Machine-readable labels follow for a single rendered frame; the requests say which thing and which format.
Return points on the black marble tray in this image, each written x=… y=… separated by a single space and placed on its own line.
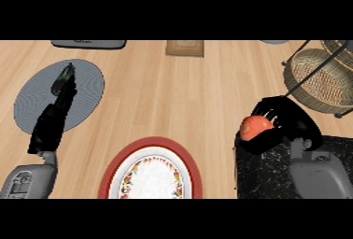
x=265 y=174

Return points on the red rimmed floral plate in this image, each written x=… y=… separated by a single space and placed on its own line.
x=151 y=174

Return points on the dark green vegetable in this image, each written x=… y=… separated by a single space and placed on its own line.
x=62 y=79

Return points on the orange squash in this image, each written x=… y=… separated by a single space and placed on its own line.
x=254 y=127

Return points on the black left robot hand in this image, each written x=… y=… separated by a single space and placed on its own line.
x=48 y=124

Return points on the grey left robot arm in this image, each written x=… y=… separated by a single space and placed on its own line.
x=28 y=182

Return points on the wicker tiered basket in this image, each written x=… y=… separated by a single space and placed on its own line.
x=321 y=81

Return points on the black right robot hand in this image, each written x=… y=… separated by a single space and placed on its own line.
x=294 y=119

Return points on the pale grey object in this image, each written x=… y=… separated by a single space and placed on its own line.
x=275 y=41

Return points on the round grey placemat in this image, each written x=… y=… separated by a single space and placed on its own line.
x=89 y=90

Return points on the dark grey appliance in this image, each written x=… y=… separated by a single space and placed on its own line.
x=89 y=44

